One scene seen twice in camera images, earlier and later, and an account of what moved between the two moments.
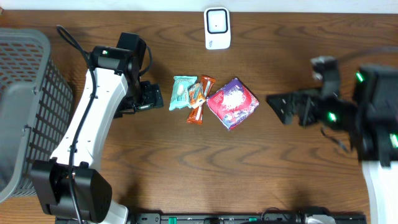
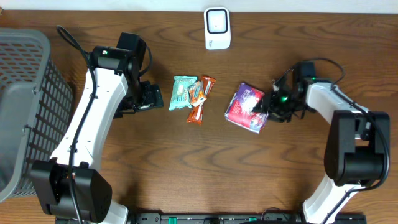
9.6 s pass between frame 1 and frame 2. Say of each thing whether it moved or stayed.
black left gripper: stayed
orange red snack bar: stayed
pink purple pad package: moved
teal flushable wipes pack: stayed
